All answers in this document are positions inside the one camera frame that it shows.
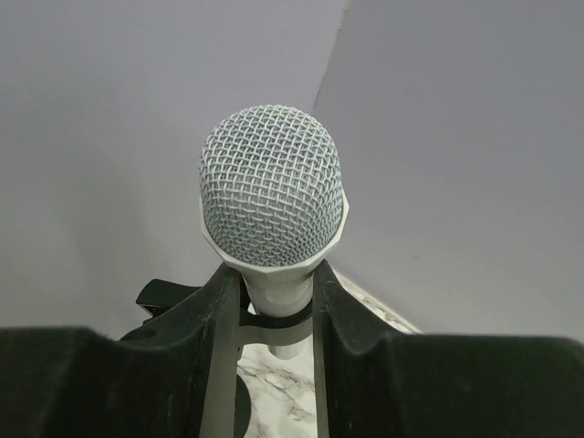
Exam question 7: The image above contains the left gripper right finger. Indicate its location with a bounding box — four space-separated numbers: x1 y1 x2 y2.
312 263 583 437

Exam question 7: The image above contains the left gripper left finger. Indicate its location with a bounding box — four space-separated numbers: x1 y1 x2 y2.
1 266 240 437

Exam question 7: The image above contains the black round-base mic stand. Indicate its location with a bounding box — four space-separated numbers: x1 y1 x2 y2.
136 279 312 437

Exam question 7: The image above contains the white microphone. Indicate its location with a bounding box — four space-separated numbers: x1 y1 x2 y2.
195 103 351 361

